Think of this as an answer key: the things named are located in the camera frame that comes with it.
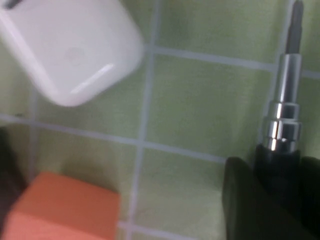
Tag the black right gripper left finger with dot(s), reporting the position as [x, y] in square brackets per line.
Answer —
[245, 205]

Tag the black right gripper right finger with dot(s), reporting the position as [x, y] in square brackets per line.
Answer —
[311, 180]

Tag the green grid table mat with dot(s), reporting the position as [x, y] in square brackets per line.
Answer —
[200, 100]

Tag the orange block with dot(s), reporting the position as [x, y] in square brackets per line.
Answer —
[67, 207]

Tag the white earbuds case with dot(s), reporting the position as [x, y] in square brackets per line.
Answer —
[70, 50]

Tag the black plastic bracket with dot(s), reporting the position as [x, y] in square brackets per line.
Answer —
[10, 170]

